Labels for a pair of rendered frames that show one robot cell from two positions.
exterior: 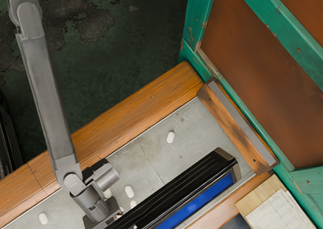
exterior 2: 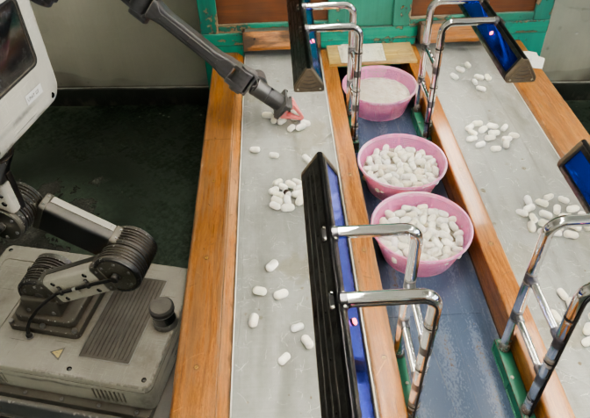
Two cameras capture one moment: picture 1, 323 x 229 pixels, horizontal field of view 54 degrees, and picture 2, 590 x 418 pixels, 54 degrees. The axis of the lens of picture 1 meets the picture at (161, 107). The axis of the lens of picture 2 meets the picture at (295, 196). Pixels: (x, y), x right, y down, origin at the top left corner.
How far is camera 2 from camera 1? 1.79 m
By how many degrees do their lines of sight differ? 41
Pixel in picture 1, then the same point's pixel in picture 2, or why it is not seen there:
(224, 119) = (272, 39)
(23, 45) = (160, 4)
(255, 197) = (334, 55)
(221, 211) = (330, 72)
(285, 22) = not seen: outside the picture
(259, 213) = (344, 57)
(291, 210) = not seen: hidden behind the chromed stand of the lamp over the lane
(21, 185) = (219, 147)
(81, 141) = (218, 111)
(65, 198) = (250, 137)
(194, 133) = (268, 70)
